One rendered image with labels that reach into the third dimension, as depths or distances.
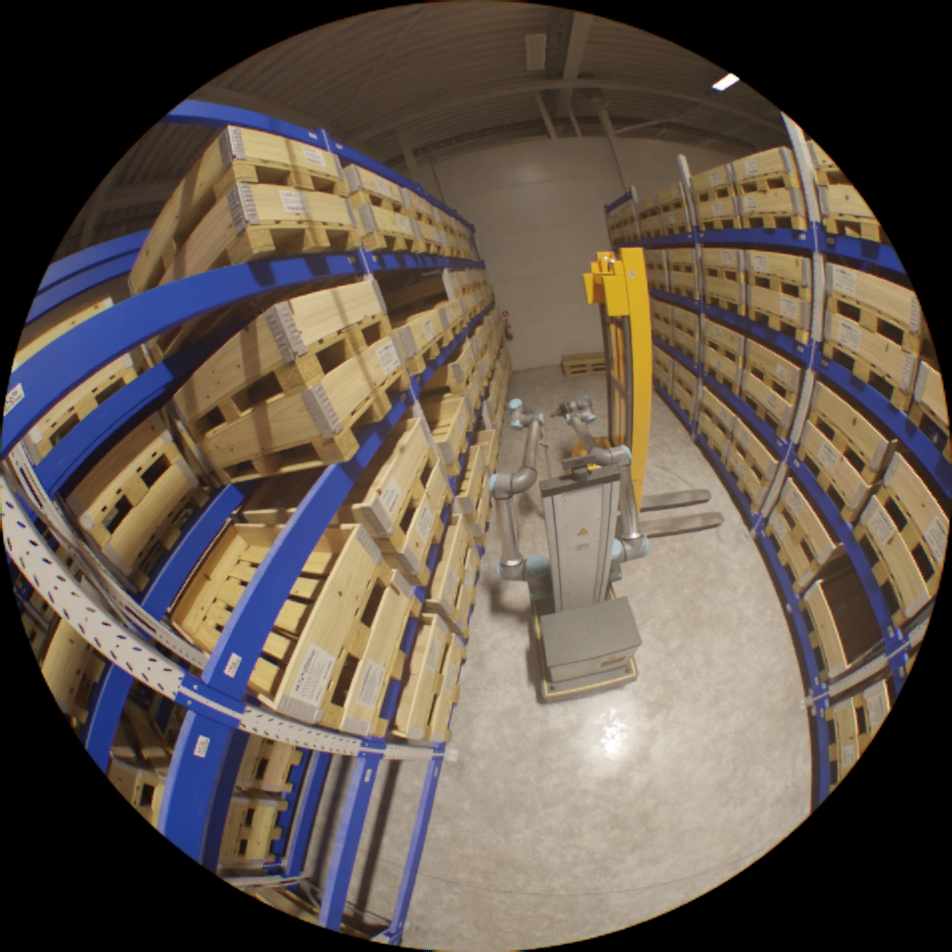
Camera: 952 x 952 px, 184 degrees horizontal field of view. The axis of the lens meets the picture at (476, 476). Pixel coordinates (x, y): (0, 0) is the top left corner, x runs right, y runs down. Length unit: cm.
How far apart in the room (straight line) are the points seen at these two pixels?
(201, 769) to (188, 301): 131
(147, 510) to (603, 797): 344
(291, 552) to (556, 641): 144
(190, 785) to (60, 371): 106
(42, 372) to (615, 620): 247
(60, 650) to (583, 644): 295
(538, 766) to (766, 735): 188
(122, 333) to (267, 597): 87
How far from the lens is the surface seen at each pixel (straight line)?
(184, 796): 115
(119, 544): 206
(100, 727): 216
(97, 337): 95
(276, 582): 106
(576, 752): 257
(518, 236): 777
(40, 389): 92
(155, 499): 210
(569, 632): 185
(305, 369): 115
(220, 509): 205
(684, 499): 372
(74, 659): 221
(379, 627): 139
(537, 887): 290
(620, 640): 185
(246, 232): 126
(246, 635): 102
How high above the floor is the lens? 257
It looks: 36 degrees down
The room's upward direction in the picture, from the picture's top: 18 degrees counter-clockwise
